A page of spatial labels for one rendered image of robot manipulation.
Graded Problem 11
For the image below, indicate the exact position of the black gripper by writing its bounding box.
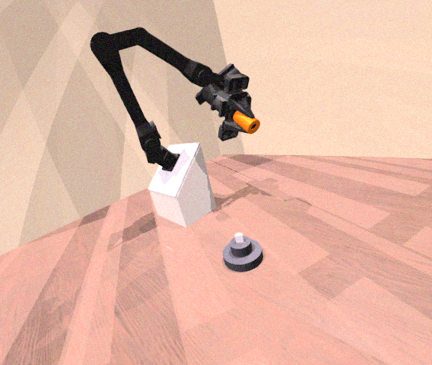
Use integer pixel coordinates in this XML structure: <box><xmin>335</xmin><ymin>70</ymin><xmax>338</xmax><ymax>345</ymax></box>
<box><xmin>209</xmin><ymin>74</ymin><xmax>255</xmax><ymax>141</ymax></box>

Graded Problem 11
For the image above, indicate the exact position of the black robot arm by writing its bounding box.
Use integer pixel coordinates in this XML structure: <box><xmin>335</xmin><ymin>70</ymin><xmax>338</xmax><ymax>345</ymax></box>
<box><xmin>90</xmin><ymin>27</ymin><xmax>242</xmax><ymax>172</ymax></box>

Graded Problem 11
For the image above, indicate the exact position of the orange knob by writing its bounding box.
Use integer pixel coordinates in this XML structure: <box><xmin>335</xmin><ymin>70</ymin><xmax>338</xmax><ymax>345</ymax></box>
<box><xmin>233</xmin><ymin>111</ymin><xmax>261</xmax><ymax>134</ymax></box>

